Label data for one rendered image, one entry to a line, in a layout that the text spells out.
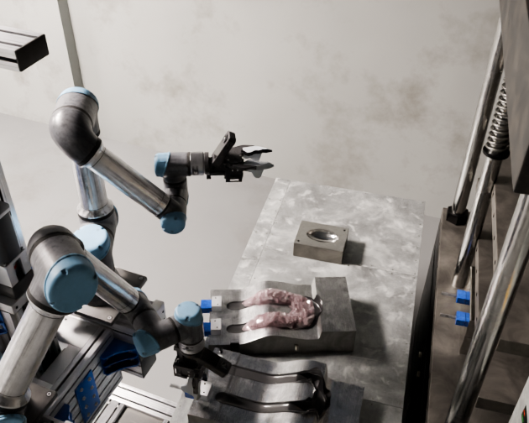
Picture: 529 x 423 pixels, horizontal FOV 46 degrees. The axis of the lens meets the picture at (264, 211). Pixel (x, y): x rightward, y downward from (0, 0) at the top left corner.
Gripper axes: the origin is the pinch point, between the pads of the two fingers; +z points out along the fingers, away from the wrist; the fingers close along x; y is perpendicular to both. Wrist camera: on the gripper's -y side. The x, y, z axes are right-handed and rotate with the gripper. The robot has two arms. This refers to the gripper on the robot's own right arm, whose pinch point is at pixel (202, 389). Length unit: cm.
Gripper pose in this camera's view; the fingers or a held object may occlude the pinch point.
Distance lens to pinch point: 199.9
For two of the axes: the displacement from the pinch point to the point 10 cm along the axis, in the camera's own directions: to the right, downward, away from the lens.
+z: -0.1, 7.8, 6.2
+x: -2.6, 6.0, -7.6
